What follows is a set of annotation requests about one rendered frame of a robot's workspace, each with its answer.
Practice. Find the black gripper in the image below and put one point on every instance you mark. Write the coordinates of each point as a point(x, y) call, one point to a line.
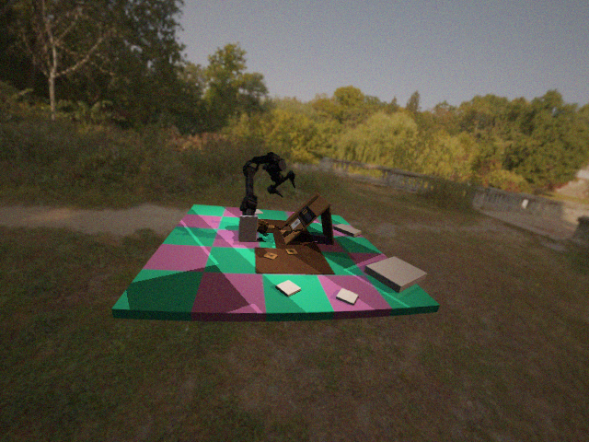
point(279, 179)

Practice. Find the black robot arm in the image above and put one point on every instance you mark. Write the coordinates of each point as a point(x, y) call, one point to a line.
point(249, 202)

